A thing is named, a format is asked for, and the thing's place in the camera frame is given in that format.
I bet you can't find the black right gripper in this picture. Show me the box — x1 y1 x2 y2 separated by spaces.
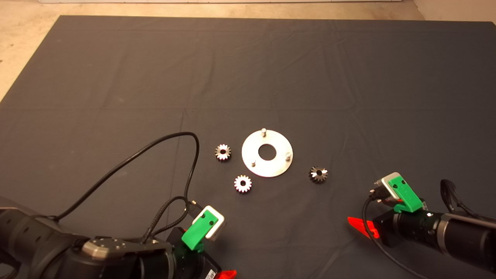
347 196 444 252

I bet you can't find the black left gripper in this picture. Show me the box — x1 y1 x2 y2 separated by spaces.
166 227 238 279

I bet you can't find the small steel planetary gear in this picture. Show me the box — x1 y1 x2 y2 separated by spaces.
308 166 329 184
234 175 253 194
215 144 232 162

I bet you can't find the round metal carrier plate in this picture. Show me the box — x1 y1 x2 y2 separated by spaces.
241 129 294 178

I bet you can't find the dark grey table cloth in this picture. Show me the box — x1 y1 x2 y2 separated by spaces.
0 15 496 279

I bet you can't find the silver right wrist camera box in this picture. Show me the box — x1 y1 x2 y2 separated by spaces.
381 172 401 200

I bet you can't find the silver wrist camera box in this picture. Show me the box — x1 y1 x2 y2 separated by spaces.
193 205 226 241
381 172 401 200

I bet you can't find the green right camera mount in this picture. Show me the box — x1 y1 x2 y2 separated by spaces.
388 175 424 214

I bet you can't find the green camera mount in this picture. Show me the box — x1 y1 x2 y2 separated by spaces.
388 175 424 214
181 208 219 252

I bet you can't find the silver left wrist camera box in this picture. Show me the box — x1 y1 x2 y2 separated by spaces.
193 205 226 241

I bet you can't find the green left camera mount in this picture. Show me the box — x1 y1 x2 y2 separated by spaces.
181 208 219 252

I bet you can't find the braided black right wrist cable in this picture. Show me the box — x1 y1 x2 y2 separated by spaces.
441 179 496 223

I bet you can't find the braided black wrist cable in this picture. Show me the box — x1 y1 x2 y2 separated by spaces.
441 179 496 223
141 196 194 245

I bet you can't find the braided black left wrist cable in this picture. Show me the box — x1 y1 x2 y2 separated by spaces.
141 196 194 245

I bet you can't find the thin black left camera cable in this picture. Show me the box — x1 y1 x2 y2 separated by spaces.
54 132 202 221

